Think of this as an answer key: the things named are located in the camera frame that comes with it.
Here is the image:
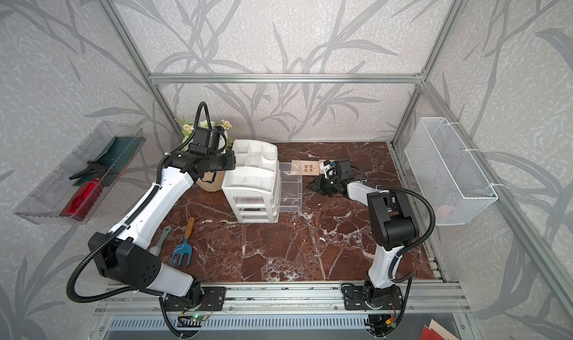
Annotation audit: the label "artificial green white flowers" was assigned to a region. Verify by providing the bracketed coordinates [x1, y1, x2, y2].
[176, 119, 234, 149]

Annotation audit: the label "clear plastic drawer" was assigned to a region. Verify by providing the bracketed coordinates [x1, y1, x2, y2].
[279, 189, 303, 214]
[279, 162, 303, 197]

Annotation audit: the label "red booklet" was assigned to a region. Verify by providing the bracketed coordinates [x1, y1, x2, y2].
[420, 319, 459, 340]

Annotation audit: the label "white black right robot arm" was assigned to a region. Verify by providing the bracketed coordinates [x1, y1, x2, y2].
[310, 159, 419, 291]

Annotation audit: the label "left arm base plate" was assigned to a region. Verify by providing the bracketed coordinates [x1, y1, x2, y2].
[164, 286, 227, 312]

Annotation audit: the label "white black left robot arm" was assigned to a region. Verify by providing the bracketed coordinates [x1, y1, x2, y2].
[67, 126, 235, 304]

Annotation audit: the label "red brush in tray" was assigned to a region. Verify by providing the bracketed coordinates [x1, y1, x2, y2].
[60, 178, 104, 222]

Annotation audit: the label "blue garden hand fork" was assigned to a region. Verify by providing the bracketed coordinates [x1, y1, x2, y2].
[170, 218, 195, 266]

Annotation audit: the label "white wire mesh basket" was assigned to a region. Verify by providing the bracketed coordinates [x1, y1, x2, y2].
[405, 117, 498, 226]

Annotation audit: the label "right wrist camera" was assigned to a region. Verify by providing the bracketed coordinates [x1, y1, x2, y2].
[320, 160, 336, 179]

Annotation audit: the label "white plastic drawer organizer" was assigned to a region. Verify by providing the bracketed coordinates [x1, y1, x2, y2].
[222, 139, 281, 224]

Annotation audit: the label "beige faceted flower pot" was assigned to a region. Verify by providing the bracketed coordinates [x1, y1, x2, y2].
[197, 171, 225, 192]

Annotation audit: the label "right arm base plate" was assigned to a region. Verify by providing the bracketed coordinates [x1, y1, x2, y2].
[340, 282, 403, 311]

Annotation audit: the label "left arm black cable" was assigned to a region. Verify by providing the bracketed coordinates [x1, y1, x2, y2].
[66, 101, 213, 304]

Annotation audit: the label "black clamp in tray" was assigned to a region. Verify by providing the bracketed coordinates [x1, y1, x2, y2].
[69, 161, 119, 187]

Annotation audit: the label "beige printed postcard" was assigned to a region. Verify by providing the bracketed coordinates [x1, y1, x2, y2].
[291, 159, 324, 176]

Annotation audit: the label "dark green cloth in tray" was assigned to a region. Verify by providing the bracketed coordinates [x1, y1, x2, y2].
[95, 136, 145, 173]

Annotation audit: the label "aluminium mounting rail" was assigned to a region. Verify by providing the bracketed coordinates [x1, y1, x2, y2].
[83, 280, 481, 339]

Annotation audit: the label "clear wall-mounted plastic tray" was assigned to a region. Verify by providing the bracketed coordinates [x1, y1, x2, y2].
[13, 121, 146, 224]

